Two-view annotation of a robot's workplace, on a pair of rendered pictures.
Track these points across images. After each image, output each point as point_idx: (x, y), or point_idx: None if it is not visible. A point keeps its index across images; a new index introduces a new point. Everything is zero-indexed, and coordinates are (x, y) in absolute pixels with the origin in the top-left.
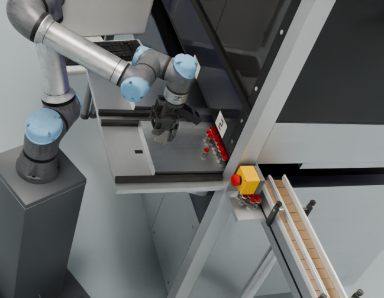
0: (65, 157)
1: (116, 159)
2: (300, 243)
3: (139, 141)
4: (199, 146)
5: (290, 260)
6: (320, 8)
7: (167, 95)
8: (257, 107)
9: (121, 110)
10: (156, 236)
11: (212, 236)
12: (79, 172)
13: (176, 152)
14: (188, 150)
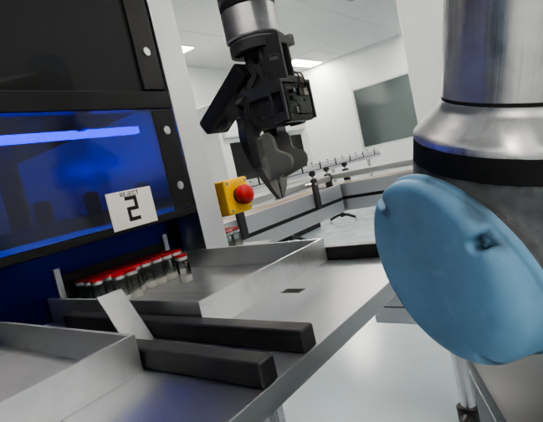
0: (516, 420)
1: (371, 278)
2: (264, 195)
3: (257, 306)
4: (156, 295)
5: (281, 211)
6: None
7: (277, 18)
8: (174, 74)
9: (182, 350)
10: None
11: None
12: (484, 371)
13: (214, 288)
14: (186, 290)
